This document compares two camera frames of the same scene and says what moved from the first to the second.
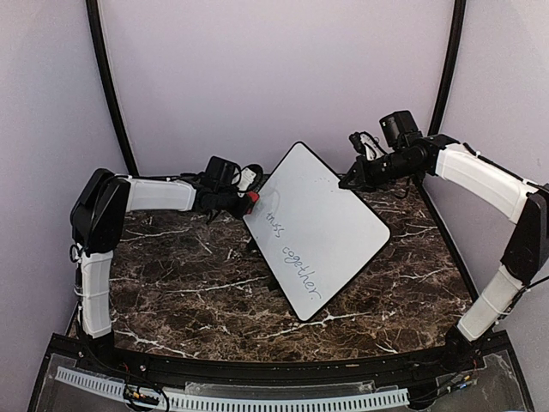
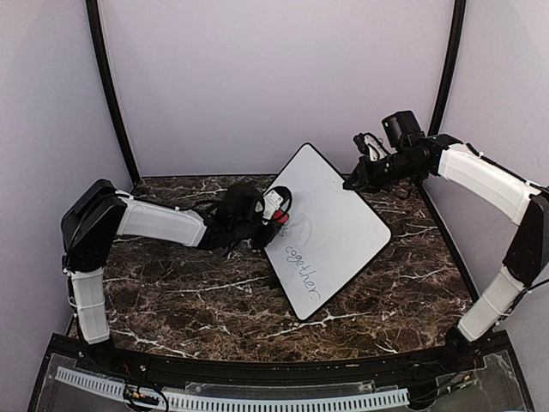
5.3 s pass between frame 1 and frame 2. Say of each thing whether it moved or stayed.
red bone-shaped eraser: moved
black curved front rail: stayed
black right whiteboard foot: stayed
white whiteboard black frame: stayed
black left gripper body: moved
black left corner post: stayed
